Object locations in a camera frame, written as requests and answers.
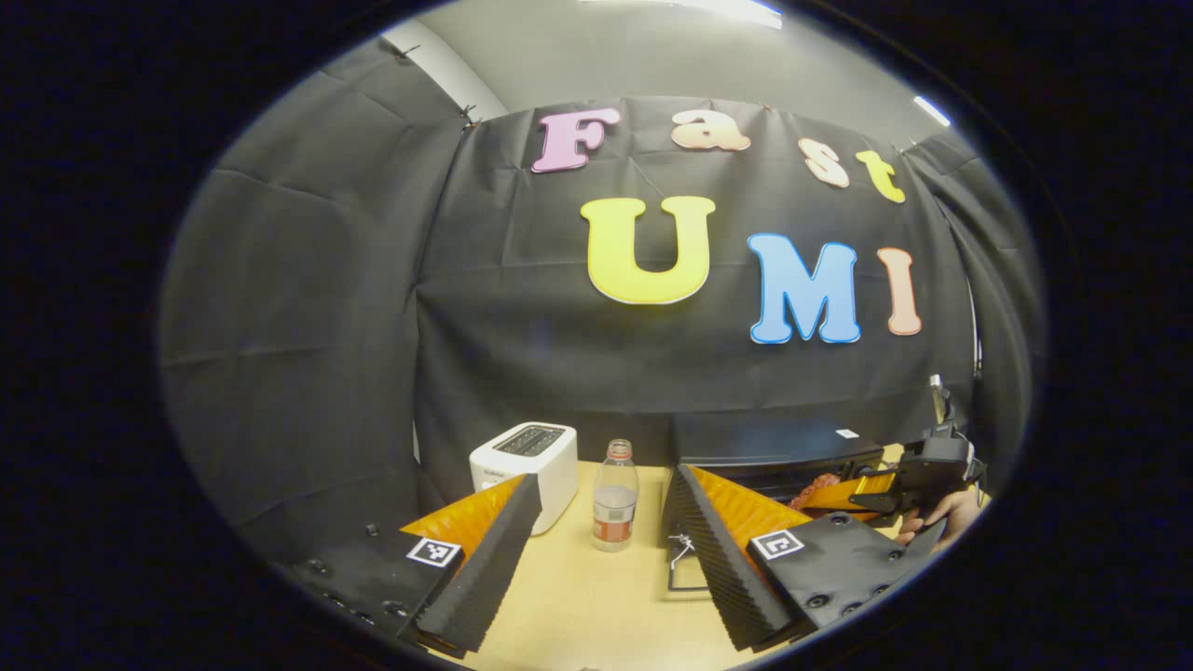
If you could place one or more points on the large ceiling light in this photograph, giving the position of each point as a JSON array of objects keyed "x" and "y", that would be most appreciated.
[{"x": 727, "y": 9}]

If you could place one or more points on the clear plastic bottle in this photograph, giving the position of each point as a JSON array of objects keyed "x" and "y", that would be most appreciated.
[{"x": 615, "y": 508}]

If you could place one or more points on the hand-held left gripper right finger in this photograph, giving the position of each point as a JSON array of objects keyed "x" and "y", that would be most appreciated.
[{"x": 727, "y": 568}]

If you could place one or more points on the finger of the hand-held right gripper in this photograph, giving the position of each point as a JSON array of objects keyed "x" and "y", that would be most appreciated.
[{"x": 867, "y": 489}]

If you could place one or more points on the white toaster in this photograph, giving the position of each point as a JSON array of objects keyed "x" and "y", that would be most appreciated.
[{"x": 522, "y": 466}]

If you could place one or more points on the black backdrop cloth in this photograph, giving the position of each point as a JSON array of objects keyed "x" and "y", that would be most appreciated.
[{"x": 559, "y": 354}]

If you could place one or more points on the black electric oven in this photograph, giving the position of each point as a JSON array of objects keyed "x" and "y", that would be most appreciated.
[{"x": 764, "y": 443}]

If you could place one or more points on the red meat piece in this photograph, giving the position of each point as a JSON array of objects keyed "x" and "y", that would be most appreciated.
[{"x": 813, "y": 486}]

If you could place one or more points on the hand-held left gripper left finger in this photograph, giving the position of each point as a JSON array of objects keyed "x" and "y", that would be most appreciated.
[{"x": 489, "y": 568}]

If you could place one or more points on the small ceiling light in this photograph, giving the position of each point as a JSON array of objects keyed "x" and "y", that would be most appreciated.
[{"x": 932, "y": 110}]

